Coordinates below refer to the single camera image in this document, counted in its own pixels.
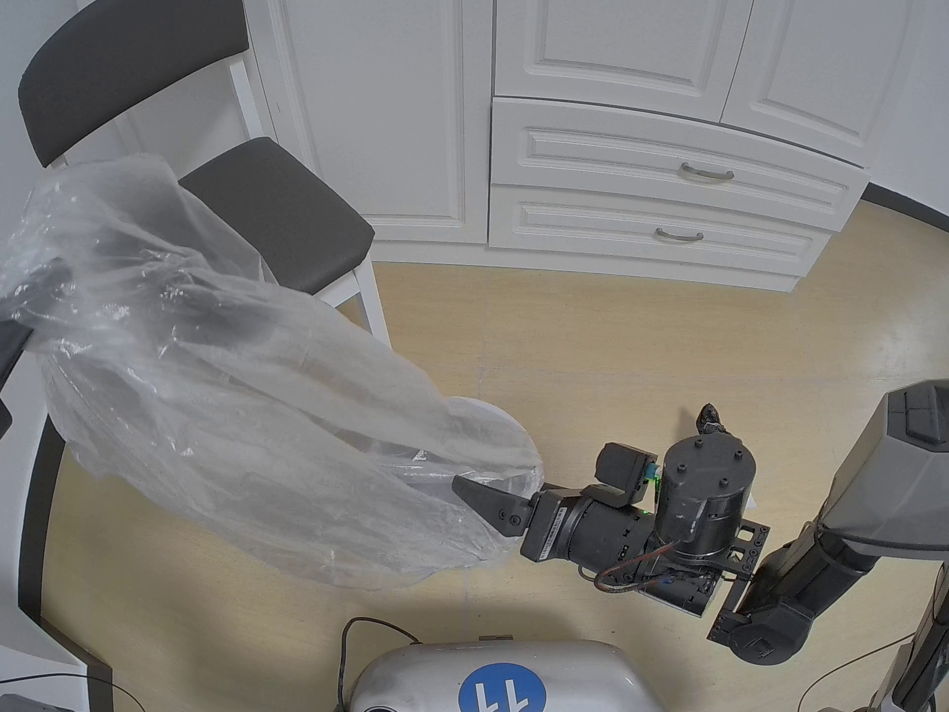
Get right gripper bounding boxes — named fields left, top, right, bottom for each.
left=452, top=474, right=661, bottom=566

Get clear plastic bag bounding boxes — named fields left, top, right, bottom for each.
left=0, top=153, right=546, bottom=591

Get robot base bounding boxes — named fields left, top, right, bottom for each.
left=348, top=638, right=657, bottom=712

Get white wardrobe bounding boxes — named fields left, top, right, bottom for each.
left=237, top=0, right=928, bottom=293

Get white chair dark grey cushions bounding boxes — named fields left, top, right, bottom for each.
left=16, top=0, right=391, bottom=347

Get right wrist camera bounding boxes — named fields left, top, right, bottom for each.
left=595, top=442, right=662, bottom=508

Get black cable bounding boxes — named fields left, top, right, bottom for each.
left=797, top=620, right=928, bottom=712
left=0, top=673, right=138, bottom=712
left=337, top=618, right=424, bottom=712

